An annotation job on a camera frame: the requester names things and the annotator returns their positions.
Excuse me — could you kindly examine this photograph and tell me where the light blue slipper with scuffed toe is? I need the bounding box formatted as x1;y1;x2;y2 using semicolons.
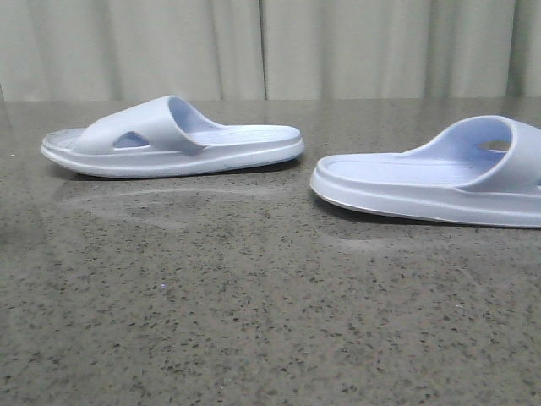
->
41;96;304;178

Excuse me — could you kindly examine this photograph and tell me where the pale green curtain backdrop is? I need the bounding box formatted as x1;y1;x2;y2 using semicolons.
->
1;1;540;101

